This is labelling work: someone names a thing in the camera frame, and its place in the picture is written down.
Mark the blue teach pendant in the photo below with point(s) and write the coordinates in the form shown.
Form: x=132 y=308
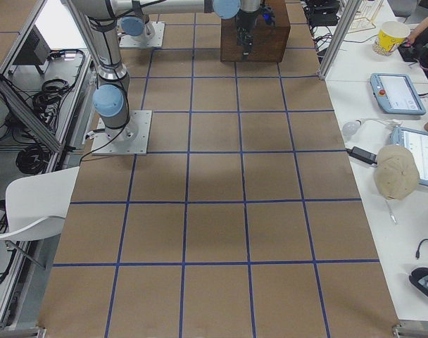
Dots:
x=396 y=94
x=416 y=141

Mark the dark wooden drawer cabinet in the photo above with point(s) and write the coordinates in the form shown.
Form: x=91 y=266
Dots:
x=270 y=34

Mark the blue teach pendant near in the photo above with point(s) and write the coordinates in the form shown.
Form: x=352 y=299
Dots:
x=416 y=141

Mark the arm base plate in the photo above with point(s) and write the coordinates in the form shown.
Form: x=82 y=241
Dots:
x=133 y=139
x=127 y=42

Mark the gold wire rack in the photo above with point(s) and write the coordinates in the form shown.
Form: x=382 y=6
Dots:
x=365 y=16

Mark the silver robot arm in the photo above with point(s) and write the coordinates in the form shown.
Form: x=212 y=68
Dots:
x=97 y=22
x=139 y=28

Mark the black power adapter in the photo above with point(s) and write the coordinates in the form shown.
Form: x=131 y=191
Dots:
x=362 y=155

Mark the white light bulb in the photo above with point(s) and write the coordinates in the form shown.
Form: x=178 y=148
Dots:
x=351 y=128

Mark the blue teach pendant far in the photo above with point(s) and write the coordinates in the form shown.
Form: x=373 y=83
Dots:
x=396 y=94

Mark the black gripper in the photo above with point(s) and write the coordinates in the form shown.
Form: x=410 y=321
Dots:
x=243 y=22

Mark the yellow popcorn bucket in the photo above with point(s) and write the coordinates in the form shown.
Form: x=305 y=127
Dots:
x=391 y=35

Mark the beige baseball cap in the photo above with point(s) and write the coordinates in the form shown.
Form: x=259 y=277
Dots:
x=396 y=175

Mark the white plastic chair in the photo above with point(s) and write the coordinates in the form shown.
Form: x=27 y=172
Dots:
x=36 y=207

